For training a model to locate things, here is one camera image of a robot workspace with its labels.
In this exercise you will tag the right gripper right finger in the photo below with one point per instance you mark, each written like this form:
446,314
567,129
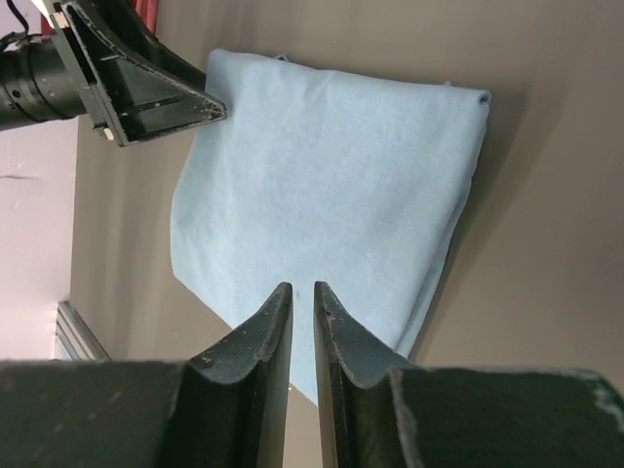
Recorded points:
379,410

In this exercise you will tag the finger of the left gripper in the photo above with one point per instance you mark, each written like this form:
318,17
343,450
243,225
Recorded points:
128,99
124,21

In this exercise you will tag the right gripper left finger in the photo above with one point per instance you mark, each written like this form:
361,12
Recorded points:
225,407

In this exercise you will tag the blue t shirt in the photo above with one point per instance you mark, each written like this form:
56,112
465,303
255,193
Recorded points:
322,175

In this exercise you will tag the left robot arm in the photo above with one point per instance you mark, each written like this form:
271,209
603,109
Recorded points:
35,86

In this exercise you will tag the aluminium frame rail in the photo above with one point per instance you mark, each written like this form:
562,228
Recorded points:
74,339

